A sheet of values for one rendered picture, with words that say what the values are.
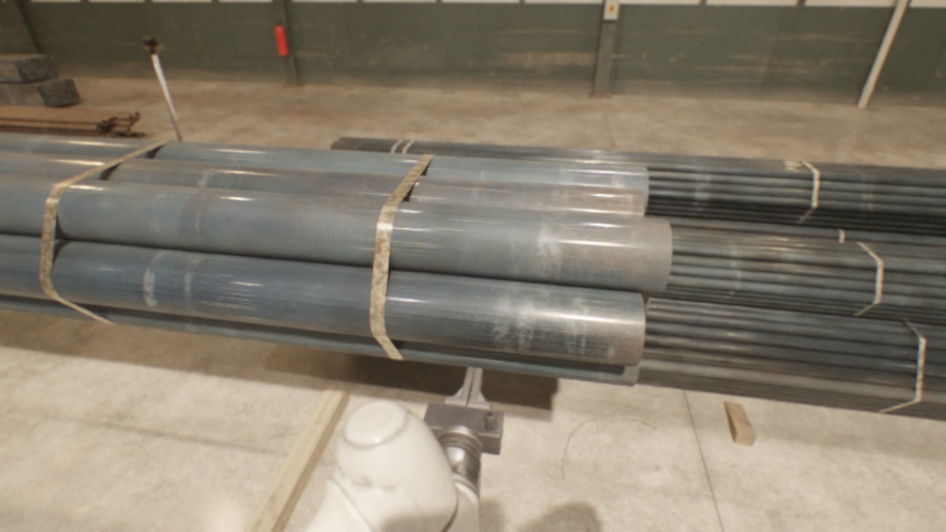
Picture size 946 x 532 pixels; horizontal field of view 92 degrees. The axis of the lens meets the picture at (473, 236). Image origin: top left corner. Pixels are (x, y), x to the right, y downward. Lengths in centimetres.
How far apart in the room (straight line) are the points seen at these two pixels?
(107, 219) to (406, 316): 77
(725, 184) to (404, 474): 242
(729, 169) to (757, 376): 103
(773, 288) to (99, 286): 244
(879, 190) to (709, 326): 111
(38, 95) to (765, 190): 1008
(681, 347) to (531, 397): 78
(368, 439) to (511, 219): 58
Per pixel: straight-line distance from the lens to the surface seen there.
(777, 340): 259
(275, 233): 112
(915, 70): 1081
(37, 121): 781
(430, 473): 58
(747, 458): 262
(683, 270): 234
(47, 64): 1102
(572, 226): 97
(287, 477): 228
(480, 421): 82
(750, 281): 246
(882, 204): 307
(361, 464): 55
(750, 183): 278
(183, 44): 1187
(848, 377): 276
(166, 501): 255
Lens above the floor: 189
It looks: 29 degrees down
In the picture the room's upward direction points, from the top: straight up
